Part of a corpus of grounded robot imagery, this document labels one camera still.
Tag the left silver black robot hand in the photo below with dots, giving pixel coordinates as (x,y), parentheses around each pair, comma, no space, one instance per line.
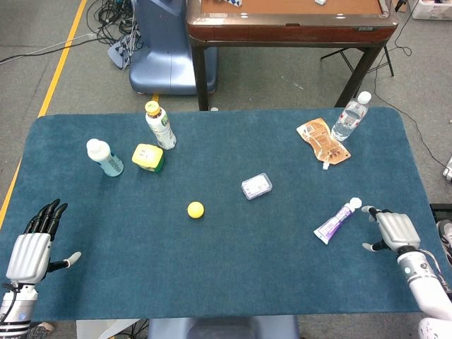
(30,254)

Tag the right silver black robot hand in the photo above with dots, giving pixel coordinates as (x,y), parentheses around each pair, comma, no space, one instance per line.
(397,229)

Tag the purple white tube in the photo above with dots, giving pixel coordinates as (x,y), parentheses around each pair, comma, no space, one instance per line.
(335,222)

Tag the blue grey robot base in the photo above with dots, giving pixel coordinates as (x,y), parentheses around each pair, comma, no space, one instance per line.
(226,328)

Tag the blue carpeted table surface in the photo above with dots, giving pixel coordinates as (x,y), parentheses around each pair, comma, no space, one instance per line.
(247,265)

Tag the black crate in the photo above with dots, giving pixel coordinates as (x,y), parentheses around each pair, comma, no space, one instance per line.
(441,212)

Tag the grey sneaker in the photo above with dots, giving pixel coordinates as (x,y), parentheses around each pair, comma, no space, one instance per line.
(445,236)

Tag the white table support panel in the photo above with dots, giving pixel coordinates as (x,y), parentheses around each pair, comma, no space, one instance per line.
(102,328)

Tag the orange spout pouch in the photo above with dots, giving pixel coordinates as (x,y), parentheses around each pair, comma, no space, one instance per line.
(323,141)

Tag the clear water bottle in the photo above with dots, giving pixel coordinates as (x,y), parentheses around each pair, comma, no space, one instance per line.
(349,118)

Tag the light blue white bottle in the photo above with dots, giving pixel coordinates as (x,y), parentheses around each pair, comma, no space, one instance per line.
(104,157)

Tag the clear box purple contents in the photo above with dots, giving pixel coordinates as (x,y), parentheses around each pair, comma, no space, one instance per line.
(257,186)

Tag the yellow lidded green tub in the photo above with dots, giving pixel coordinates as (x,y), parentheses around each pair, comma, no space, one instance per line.
(147,157)

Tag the black folding stand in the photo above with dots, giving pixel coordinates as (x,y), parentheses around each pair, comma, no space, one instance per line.
(388,60)

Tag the yellow ball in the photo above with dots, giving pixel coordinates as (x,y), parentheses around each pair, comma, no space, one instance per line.
(196,210)

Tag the yellow-capped drink bottle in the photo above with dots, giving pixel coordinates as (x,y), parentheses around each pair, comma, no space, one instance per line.
(160,127)

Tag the grey power strip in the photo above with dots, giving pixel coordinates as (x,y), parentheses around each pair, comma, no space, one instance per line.
(118,53)

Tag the white storage box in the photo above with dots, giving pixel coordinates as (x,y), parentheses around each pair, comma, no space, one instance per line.
(432,8)

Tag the brown mahjong table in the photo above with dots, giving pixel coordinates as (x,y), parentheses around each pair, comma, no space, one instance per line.
(282,31)

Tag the blue white snake puzzle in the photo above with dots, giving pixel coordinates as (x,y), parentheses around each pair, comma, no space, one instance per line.
(231,2)

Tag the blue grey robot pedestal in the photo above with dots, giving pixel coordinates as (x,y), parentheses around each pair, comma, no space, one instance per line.
(159,63)

